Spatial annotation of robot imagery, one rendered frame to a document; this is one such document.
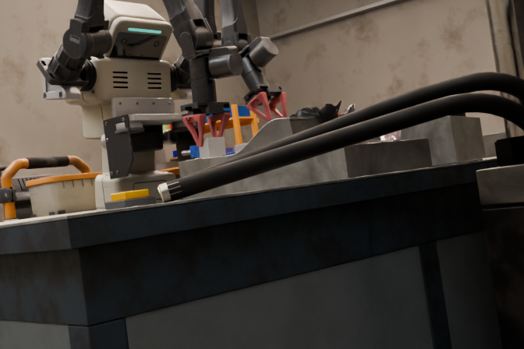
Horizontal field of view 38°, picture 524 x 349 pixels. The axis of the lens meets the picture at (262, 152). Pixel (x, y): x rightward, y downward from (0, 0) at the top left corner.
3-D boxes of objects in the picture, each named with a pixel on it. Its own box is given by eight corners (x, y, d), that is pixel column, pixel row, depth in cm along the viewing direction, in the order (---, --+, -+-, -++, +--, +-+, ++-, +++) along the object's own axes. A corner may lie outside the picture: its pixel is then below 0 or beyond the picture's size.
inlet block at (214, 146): (175, 164, 184) (173, 142, 184) (192, 163, 187) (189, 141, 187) (210, 161, 174) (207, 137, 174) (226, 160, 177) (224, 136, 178)
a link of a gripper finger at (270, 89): (298, 113, 212) (282, 86, 215) (282, 113, 207) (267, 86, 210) (282, 127, 216) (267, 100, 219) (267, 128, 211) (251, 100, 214)
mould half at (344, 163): (182, 201, 173) (175, 142, 174) (266, 190, 191) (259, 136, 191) (348, 178, 136) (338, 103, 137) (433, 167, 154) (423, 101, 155)
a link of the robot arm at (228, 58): (199, 30, 182) (178, 33, 175) (238, 21, 176) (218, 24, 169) (209, 79, 184) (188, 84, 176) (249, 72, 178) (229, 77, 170)
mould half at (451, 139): (265, 190, 195) (260, 147, 196) (310, 184, 218) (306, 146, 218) (457, 163, 170) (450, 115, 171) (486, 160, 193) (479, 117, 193)
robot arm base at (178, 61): (187, 70, 240) (158, 68, 231) (200, 50, 236) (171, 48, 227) (201, 88, 236) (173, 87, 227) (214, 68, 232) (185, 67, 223)
